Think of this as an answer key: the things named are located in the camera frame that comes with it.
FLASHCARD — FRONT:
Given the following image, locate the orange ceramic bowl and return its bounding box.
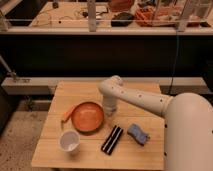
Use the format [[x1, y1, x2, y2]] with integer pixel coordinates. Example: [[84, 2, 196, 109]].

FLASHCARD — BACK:
[[71, 102, 104, 133]]

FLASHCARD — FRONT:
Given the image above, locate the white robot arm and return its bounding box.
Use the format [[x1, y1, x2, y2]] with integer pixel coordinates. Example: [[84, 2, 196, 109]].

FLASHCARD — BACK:
[[98, 76, 213, 171]]

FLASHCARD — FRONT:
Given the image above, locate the dark bowl on shelf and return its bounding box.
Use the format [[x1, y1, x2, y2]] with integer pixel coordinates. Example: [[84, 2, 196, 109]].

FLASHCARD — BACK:
[[111, 12, 134, 27]]

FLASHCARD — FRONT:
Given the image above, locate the black white striped eraser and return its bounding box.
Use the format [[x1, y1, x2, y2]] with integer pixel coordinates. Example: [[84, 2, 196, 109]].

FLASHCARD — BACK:
[[101, 125, 123, 155]]

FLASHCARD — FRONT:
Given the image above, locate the orange carrot toy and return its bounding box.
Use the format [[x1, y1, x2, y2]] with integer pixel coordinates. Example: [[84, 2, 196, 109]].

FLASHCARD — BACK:
[[61, 105, 76, 123]]

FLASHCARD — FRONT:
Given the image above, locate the white plastic cup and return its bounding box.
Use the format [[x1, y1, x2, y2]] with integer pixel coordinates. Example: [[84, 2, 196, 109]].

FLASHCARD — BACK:
[[59, 130, 80, 155]]

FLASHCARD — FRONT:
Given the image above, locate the orange box on shelf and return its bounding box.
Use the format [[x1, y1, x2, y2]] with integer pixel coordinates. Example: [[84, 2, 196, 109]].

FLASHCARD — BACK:
[[134, 7, 202, 28]]

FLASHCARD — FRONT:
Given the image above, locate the brown pot on shelf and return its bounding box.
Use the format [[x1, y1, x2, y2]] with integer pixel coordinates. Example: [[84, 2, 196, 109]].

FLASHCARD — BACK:
[[108, 0, 134, 12]]

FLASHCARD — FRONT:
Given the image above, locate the blue cable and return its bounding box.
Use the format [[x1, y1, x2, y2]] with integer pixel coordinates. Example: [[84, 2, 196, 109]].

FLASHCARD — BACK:
[[166, 32, 180, 96]]

